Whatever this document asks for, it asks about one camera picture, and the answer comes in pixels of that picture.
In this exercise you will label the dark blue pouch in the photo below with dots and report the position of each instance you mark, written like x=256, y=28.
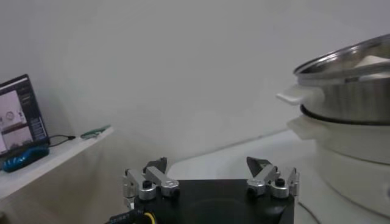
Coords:
x=24, y=158

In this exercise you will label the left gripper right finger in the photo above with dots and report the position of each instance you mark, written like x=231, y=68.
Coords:
x=268, y=176

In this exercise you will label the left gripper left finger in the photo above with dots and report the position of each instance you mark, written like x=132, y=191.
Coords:
x=152, y=179

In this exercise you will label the white side table with laptop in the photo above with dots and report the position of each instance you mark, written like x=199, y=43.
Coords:
x=61, y=158

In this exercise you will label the laptop screen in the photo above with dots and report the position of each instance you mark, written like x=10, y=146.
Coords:
x=18, y=115

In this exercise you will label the white electric pot base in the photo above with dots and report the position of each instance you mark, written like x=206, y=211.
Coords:
x=359, y=158

